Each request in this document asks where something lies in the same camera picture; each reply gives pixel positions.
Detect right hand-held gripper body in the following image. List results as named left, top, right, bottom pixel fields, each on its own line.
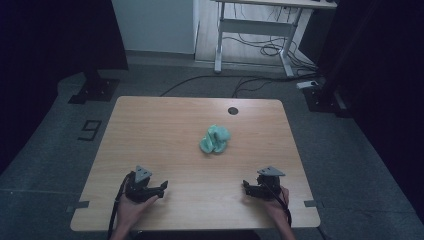
left=248, top=166, right=286, bottom=201

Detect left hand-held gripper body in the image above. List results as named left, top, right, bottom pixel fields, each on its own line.
left=124, top=165, right=158, bottom=204

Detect green cloth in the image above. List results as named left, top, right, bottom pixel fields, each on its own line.
left=199, top=124, right=232, bottom=155

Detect person's right hand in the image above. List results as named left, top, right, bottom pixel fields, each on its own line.
left=262, top=186, right=291, bottom=229

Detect person's left hand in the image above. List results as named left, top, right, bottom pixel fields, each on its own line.
left=114, top=193, right=160, bottom=232

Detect grey tape strip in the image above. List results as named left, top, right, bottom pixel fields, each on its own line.
left=65, top=200, right=91, bottom=214
left=303, top=199, right=325, bottom=209

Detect black stand base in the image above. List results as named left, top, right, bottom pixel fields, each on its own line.
left=68, top=69, right=121, bottom=105
left=302, top=84, right=352, bottom=118

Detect white power strip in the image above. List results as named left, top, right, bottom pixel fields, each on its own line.
left=295, top=80, right=320, bottom=90

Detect dark curtain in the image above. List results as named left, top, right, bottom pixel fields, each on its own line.
left=314, top=0, right=424, bottom=223
left=0, top=0, right=130, bottom=176

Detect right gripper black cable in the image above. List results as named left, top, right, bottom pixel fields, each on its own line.
left=266, top=183, right=293, bottom=228

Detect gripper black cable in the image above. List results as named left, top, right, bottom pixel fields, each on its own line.
left=266, top=183, right=293, bottom=228
left=106, top=173, right=132, bottom=240

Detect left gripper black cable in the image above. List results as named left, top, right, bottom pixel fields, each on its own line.
left=106, top=173, right=132, bottom=240

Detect long black floor cable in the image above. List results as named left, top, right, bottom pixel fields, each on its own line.
left=159, top=74, right=301, bottom=99

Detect tangled black cables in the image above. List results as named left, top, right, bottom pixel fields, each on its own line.
left=222, top=6, right=318, bottom=74

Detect white desk frame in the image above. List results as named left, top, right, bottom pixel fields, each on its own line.
left=213, top=0, right=338, bottom=78

